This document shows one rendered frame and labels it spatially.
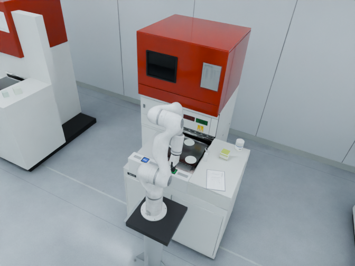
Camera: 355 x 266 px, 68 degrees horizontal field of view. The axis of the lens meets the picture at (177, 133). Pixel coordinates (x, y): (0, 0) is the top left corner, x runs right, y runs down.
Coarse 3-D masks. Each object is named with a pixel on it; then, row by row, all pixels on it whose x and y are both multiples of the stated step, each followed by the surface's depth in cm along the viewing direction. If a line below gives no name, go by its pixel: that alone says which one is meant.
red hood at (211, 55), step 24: (168, 24) 240; (192, 24) 245; (216, 24) 250; (144, 48) 224; (168, 48) 214; (192, 48) 205; (216, 48) 197; (240, 48) 230; (144, 72) 238; (168, 72) 227; (192, 72) 216; (216, 72) 207; (240, 72) 269; (168, 96) 240; (192, 96) 229; (216, 96) 218
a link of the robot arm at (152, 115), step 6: (174, 102) 166; (156, 108) 156; (162, 108) 160; (168, 108) 161; (174, 108) 163; (180, 108) 166; (150, 114) 155; (156, 114) 153; (180, 114) 168; (150, 120) 156; (156, 120) 154
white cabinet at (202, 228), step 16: (128, 176) 234; (128, 192) 247; (144, 192) 236; (176, 192) 216; (128, 208) 263; (192, 208) 218; (208, 208) 209; (192, 224) 230; (208, 224) 220; (224, 224) 215; (176, 240) 256; (192, 240) 243; (208, 240) 232
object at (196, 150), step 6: (186, 138) 256; (198, 144) 250; (204, 144) 250; (168, 150) 240; (186, 150) 242; (192, 150) 242; (198, 150) 243; (168, 156) 234; (180, 156) 235; (186, 156) 235; (198, 156) 236; (186, 162) 229
